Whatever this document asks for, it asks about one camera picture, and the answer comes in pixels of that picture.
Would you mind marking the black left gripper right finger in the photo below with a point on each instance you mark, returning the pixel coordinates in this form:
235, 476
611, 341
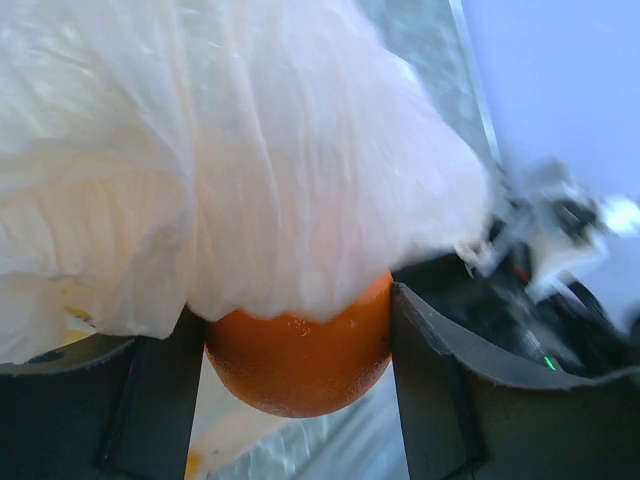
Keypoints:
470, 410

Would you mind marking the white edge rail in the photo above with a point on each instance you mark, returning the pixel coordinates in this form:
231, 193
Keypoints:
461, 26

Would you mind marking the orange translucent plastic bag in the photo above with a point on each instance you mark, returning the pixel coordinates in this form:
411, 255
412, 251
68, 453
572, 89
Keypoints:
272, 157

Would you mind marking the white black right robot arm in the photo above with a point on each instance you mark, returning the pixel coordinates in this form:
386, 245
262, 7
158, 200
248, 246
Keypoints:
558, 231

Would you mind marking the orange fruit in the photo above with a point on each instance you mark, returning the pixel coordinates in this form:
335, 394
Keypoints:
292, 367

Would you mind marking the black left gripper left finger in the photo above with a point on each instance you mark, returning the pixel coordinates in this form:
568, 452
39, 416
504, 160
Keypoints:
103, 408

